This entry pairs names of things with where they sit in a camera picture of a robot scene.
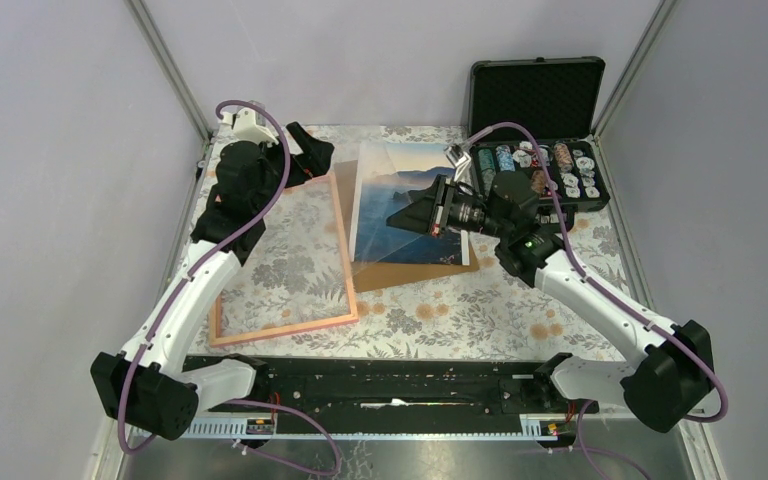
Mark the brown cardboard backing board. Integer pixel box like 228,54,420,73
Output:
332,161,479,293

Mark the seascape photo print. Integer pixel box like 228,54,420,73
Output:
348,140,472,268

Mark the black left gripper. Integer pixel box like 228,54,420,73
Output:
253,122,333,214

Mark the orange poker chip stack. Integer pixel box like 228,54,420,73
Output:
530,170,549,197
553,143,574,173

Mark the blue purple poker chip stack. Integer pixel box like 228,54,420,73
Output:
495,145,516,172

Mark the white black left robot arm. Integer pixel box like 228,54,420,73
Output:
90,122,335,440

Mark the floral tablecloth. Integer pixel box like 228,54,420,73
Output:
183,124,650,364

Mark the green poker chip stack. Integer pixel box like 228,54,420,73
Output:
477,148,497,196

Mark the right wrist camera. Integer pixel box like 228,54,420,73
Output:
444,144,472,178

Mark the clear acrylic sheet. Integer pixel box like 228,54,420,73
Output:
332,141,468,276

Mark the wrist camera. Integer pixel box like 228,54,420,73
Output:
215,101,278,145
444,144,472,178

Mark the lower orange poker chip stack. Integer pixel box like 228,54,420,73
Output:
530,170,549,197

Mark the pink wooden picture frame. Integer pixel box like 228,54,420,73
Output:
207,174,359,348

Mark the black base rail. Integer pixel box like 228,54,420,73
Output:
250,356,599,438

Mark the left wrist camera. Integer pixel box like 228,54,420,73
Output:
215,101,278,145

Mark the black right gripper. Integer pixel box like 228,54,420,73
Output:
386,175,510,240

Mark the upper orange poker chip stack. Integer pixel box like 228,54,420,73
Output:
553,143,574,173

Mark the black poker chip case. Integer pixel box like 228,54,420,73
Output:
467,56,610,227

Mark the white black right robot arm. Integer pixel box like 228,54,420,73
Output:
386,172,717,433

